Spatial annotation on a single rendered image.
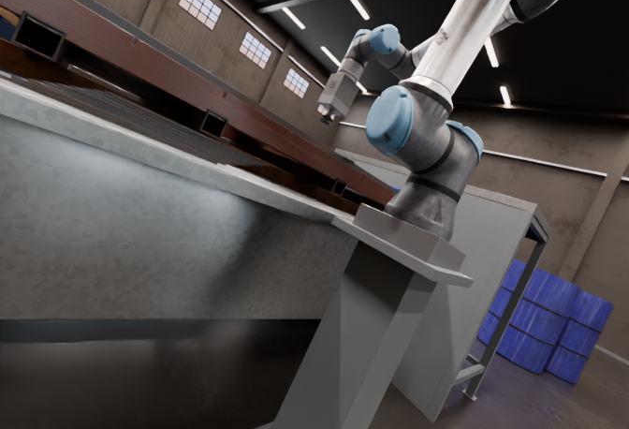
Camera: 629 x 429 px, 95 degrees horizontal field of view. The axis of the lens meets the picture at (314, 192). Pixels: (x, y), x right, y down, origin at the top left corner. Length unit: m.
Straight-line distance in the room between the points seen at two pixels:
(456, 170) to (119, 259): 0.69
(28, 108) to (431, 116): 0.56
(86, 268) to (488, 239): 1.45
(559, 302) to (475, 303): 2.12
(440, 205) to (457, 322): 1.00
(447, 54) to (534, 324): 3.17
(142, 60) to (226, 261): 0.46
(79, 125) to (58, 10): 0.25
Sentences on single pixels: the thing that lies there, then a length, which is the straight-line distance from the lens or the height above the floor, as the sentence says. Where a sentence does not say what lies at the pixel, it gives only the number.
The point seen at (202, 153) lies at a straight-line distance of 0.55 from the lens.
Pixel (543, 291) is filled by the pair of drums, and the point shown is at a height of 0.72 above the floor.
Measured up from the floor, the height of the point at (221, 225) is 0.55.
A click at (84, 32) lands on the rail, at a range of 0.65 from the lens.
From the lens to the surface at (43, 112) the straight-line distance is 0.45.
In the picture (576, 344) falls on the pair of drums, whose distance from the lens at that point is 4.19.
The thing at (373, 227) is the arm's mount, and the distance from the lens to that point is 0.63.
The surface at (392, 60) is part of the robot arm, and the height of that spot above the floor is 1.16.
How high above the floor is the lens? 0.72
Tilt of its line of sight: 1 degrees down
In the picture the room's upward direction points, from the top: 25 degrees clockwise
